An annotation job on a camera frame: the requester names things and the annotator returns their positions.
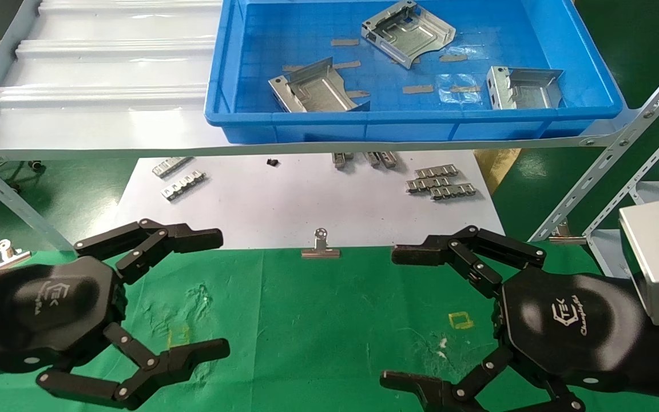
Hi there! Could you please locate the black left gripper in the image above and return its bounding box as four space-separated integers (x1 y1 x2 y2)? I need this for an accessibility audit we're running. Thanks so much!
0 255 231 410

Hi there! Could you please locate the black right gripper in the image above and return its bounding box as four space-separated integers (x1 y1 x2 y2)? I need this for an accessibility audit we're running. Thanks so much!
380 225 659 412

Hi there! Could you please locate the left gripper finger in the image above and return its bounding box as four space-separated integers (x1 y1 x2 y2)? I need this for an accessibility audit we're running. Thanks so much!
74 219 224 284

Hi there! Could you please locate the bent sheet metal bracket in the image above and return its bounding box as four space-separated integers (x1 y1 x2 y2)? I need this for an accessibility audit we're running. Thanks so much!
268 57 371 113
361 0 456 70
487 65 563 110

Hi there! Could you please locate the large blue parts bin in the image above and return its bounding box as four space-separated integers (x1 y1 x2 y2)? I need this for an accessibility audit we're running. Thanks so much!
204 0 628 144

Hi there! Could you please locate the green table cloth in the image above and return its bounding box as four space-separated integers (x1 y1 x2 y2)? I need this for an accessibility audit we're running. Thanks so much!
0 246 659 412

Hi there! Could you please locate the white paper sheet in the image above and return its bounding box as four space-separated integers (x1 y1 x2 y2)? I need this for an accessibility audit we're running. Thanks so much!
113 150 509 251

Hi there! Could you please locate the grey metal shelf rack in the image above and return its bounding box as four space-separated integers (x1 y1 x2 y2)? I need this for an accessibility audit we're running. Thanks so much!
0 0 659 252

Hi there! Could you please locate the white slotted shelf unit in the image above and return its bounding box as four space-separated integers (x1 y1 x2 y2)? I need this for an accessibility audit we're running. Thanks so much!
586 109 659 278

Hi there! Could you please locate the clear plastic bag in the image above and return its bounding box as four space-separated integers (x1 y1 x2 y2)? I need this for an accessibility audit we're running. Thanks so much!
437 82 483 106

